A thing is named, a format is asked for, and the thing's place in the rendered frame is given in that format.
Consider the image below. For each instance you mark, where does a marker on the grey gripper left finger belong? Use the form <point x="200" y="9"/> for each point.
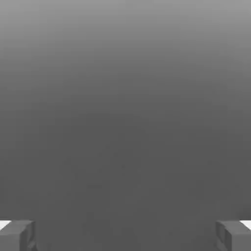
<point x="13" y="236"/>

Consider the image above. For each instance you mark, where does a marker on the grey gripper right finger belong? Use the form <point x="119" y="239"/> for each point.
<point x="236" y="236"/>

